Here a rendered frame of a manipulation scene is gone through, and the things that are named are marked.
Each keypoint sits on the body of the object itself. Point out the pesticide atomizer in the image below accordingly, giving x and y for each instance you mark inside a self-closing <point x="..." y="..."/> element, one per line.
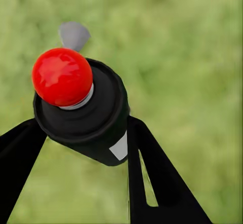
<point x="80" y="102"/>

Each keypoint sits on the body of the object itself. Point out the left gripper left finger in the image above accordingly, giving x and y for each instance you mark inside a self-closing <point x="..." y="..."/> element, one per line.
<point x="19" y="149"/>

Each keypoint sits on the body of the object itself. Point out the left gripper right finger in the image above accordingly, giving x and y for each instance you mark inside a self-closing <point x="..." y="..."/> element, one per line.
<point x="176" y="203"/>

